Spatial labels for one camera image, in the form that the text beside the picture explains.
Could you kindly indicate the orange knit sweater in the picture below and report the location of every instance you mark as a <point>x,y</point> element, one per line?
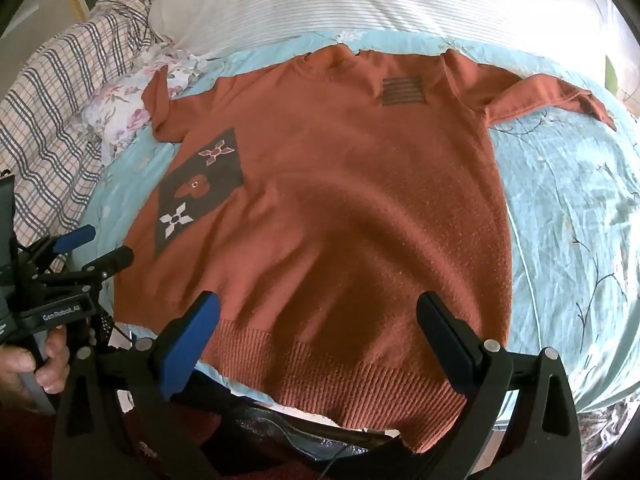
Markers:
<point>325,185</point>

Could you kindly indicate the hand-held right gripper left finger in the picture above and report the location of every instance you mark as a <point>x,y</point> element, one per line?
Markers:
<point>192,345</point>

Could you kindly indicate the person's left hand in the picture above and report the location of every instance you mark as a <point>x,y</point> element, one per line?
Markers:
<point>30,367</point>

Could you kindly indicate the light blue floral bedsheet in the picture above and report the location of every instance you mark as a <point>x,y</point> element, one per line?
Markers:
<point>565,210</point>

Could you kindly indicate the plaid checked blanket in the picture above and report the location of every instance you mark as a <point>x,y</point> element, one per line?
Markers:
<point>50,110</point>

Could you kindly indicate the pink floral cloth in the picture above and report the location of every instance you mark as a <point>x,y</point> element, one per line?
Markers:
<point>125,105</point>

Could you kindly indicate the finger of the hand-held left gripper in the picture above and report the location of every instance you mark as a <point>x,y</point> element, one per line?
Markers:
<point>112,261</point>
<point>75,239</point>

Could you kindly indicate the white striped pillow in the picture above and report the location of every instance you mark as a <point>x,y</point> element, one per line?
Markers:
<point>350,0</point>

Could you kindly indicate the dark red cloth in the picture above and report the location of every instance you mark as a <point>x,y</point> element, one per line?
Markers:
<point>25,445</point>

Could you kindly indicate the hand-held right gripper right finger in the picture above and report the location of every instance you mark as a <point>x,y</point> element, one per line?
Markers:
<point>450,341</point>

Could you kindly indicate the black shiny bag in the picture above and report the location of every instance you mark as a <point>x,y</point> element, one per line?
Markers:
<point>280,435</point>

